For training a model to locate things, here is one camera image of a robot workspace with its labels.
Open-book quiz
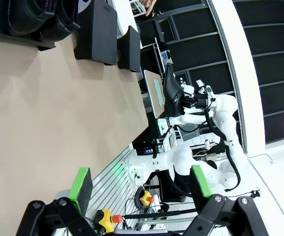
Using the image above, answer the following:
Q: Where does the green mat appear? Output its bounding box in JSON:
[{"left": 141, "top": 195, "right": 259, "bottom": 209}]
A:
[{"left": 153, "top": 79, "right": 164, "bottom": 106}]

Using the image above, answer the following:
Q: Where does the person's hand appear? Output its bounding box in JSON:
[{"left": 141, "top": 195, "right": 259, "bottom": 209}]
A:
[{"left": 141, "top": 0, "right": 157, "bottom": 16}]

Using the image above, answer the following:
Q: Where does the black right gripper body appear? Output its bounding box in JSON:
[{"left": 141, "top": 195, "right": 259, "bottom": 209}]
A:
[{"left": 184, "top": 92, "right": 208, "bottom": 109}]

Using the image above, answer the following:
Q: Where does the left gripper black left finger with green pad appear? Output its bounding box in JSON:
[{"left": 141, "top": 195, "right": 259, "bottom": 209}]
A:
[{"left": 15, "top": 167, "right": 97, "bottom": 236}]

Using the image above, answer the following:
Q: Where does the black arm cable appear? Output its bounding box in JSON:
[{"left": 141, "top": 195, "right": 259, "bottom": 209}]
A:
[{"left": 204, "top": 108, "right": 242, "bottom": 192}]

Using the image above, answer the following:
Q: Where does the metal shelf rack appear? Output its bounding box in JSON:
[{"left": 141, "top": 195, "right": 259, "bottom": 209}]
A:
[{"left": 153, "top": 36, "right": 175, "bottom": 80}]

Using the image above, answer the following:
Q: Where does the wooden background table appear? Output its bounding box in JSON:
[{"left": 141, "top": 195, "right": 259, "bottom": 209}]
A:
[{"left": 143, "top": 69, "right": 167, "bottom": 119}]

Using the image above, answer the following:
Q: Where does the yellow emergency stop button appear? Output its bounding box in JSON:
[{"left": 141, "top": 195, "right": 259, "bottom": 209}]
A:
[
  {"left": 95, "top": 208, "right": 123, "bottom": 234},
  {"left": 140, "top": 190, "right": 156, "bottom": 207}
]

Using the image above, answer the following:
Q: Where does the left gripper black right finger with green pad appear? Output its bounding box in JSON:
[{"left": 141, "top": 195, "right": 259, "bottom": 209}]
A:
[{"left": 181, "top": 164, "right": 268, "bottom": 236}]

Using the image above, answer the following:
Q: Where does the black computer box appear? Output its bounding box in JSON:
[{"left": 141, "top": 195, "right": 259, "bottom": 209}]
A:
[{"left": 131, "top": 139, "right": 158, "bottom": 156}]

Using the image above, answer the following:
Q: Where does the black textured leather shoe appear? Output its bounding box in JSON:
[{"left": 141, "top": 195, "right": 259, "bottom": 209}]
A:
[
  {"left": 8, "top": 0, "right": 57, "bottom": 36},
  {"left": 40, "top": 0, "right": 81, "bottom": 44}
]

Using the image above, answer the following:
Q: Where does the black pedestal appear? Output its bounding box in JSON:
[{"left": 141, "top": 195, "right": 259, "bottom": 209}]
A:
[{"left": 158, "top": 170, "right": 192, "bottom": 204}]

